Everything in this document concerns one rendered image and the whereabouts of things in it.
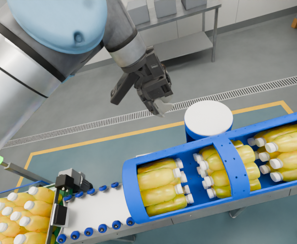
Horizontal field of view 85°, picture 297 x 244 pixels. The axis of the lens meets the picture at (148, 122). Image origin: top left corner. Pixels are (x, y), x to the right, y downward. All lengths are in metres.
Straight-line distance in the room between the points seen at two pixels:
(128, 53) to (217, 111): 0.82
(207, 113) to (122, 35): 0.83
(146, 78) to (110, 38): 0.13
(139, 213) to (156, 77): 0.53
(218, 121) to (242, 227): 1.14
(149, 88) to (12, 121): 0.29
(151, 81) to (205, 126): 0.66
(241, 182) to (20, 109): 0.69
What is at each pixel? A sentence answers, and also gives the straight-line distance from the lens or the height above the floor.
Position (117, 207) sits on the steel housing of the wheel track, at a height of 0.93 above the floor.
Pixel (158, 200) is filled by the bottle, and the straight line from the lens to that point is 0.76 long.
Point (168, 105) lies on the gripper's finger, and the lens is 0.46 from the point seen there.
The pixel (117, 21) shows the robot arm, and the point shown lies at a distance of 0.34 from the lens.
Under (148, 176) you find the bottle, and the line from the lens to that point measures 0.72.
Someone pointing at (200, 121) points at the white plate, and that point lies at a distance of 1.03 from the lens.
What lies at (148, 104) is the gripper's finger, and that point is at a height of 1.57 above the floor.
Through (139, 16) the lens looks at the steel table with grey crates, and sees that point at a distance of 2.86.
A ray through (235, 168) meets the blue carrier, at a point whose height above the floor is 1.22.
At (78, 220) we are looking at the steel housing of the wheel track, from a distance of 1.13.
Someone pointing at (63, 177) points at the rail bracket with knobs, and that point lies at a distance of 1.20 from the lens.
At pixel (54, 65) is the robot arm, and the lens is 0.18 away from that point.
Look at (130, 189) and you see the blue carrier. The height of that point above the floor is 1.23.
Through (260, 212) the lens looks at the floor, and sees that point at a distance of 1.97.
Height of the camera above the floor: 1.86
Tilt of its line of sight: 49 degrees down
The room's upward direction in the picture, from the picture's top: 22 degrees counter-clockwise
